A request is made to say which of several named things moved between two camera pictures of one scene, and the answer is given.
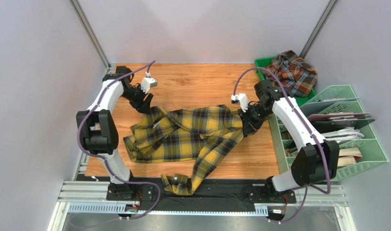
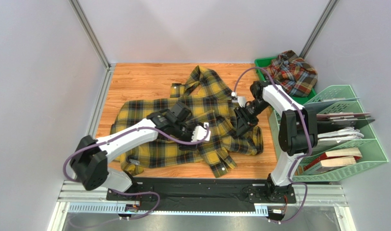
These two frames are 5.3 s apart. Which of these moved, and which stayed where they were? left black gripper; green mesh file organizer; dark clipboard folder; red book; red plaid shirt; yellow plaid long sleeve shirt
Moved: left black gripper; yellow plaid long sleeve shirt
Stayed: green mesh file organizer; red book; dark clipboard folder; red plaid shirt
